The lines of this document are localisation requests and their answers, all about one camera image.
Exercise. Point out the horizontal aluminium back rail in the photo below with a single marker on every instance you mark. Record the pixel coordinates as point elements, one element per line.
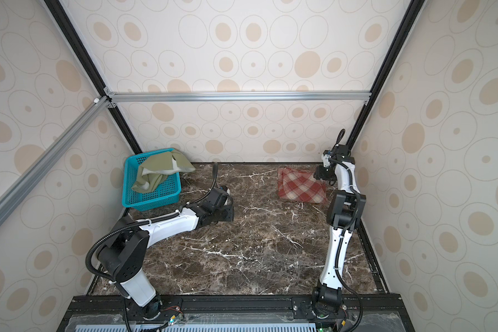
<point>251,96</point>

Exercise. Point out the olive green skirt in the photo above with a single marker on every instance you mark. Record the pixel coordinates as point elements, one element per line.
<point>158,167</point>

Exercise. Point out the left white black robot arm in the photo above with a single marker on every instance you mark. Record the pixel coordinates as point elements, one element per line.
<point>119,255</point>

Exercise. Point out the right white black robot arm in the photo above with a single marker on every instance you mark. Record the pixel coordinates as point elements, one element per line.
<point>342,216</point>

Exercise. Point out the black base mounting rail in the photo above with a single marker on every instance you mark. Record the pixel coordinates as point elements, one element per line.
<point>371,312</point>

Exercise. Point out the diagonal aluminium left rail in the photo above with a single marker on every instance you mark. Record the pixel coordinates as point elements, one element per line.
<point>33,175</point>

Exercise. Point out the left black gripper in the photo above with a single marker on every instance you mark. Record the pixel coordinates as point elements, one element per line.
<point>230,214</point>

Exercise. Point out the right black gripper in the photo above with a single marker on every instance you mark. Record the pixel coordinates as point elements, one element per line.
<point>323,173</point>

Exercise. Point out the red plaid skirt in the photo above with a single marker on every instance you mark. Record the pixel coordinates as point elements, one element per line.
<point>301,186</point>

